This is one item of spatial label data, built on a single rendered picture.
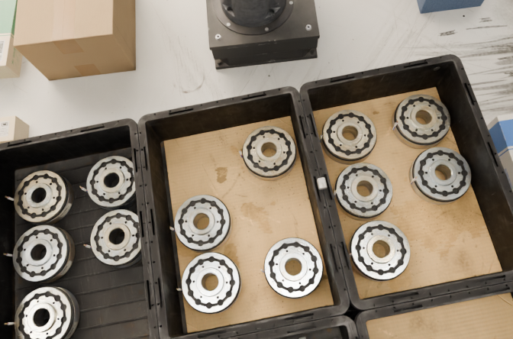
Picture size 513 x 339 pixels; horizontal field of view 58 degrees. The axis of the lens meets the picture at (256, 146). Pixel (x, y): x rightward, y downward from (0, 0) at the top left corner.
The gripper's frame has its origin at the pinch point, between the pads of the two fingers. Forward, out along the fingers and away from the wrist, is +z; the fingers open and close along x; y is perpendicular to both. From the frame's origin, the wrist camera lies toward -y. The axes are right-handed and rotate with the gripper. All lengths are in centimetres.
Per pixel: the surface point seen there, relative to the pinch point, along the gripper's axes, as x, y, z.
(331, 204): -27, 61, -22
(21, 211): -84, 57, -23
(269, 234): -39, 64, -13
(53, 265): -77, 67, -21
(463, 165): -3, 54, -11
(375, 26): -11.6, 12.4, 3.8
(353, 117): -21.0, 43.1, -13.8
